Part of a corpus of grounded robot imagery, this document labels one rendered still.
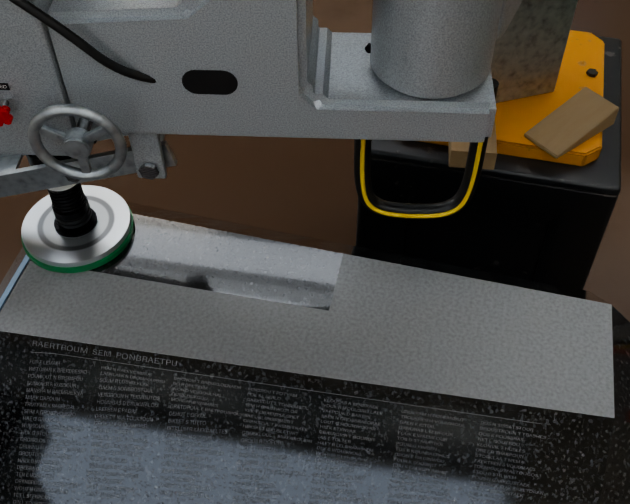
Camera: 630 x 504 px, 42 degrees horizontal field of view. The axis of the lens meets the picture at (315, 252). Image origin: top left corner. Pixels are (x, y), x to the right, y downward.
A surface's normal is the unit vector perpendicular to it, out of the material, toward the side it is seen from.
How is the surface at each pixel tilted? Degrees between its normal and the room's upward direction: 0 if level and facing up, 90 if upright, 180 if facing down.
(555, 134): 11
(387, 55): 90
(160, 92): 90
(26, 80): 90
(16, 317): 0
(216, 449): 45
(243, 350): 0
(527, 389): 0
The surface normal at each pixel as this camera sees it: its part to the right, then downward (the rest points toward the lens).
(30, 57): -0.05, 0.75
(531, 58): 0.28, 0.72
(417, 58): -0.36, 0.71
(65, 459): -0.12, 0.06
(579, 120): -0.16, -0.55
